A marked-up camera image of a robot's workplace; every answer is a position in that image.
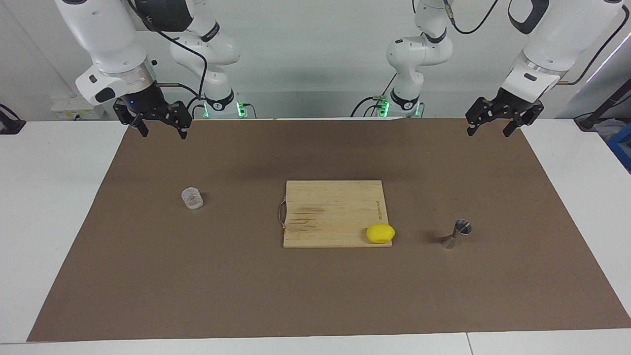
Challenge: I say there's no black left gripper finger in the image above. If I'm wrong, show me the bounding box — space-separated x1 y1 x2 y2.
465 97 494 138
502 106 545 138

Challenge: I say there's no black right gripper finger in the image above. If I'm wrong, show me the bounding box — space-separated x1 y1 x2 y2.
113 98 149 138
165 101 193 141

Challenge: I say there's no small clear glass cup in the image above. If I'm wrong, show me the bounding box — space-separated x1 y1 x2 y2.
181 187 204 211

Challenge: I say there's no steel double jigger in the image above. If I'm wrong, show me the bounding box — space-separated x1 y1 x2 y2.
440 219 473 249

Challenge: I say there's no crumpled clear plastic bag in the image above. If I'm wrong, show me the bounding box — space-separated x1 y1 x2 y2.
594 118 621 142

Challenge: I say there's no black tripod pole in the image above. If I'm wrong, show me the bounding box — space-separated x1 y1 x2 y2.
574 79 631 131

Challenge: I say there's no blue plastic crate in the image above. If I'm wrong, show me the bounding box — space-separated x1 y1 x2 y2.
606 123 631 173

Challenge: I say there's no black clamp stand base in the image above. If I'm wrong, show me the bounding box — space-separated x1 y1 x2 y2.
0 104 26 135

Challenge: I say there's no yellow lemon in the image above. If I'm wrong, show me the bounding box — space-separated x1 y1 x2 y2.
366 223 396 245

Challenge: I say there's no brown table mat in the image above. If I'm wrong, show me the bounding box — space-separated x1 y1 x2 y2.
27 118 631 342

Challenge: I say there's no wooden cutting board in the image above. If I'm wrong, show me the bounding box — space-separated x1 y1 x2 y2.
279 180 393 249

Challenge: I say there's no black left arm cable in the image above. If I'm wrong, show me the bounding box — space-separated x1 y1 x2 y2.
441 0 631 87

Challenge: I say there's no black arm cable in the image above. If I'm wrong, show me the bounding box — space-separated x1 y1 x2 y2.
441 0 631 87
126 0 209 107

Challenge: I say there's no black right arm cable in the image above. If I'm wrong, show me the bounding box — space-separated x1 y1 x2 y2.
126 0 209 107

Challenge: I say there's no white wall power strip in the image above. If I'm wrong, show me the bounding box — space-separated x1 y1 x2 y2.
51 96 106 121

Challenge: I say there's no black base power cable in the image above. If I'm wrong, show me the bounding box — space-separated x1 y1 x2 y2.
350 73 397 118

